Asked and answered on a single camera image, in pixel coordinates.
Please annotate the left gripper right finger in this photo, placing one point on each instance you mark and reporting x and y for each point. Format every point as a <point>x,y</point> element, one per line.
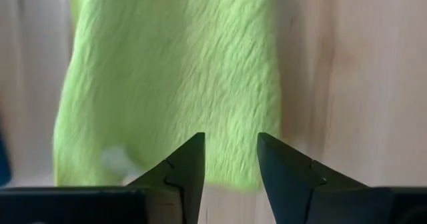
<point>297,194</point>

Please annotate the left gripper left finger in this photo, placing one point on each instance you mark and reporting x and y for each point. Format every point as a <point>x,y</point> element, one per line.
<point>177,194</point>

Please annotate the lime green microfiber towel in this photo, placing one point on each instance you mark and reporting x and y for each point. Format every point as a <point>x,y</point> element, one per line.
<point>166,67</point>

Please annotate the blue plastic bin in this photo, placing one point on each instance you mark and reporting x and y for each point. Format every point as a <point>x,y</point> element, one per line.
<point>3,164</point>

